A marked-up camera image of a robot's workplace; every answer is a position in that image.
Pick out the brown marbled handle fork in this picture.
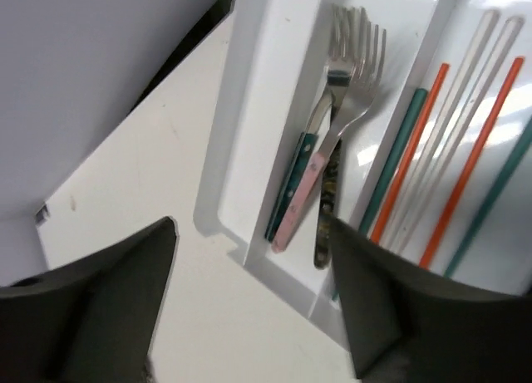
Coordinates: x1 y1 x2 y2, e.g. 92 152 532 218
313 7 371 269

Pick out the white divided utensil tray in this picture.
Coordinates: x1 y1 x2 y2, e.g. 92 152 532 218
194 0 531 346

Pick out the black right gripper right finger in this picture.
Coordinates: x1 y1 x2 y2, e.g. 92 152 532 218
329 218 531 382

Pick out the green chopstick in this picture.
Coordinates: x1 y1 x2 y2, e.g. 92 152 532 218
358 88 428 235
443 119 531 277

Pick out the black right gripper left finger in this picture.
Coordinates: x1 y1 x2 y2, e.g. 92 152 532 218
1 217 178 382

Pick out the green marbled handle fork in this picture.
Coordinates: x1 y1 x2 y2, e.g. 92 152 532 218
264 4 355 243

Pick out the pink handled fork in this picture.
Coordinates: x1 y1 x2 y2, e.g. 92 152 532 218
272 18 387 253

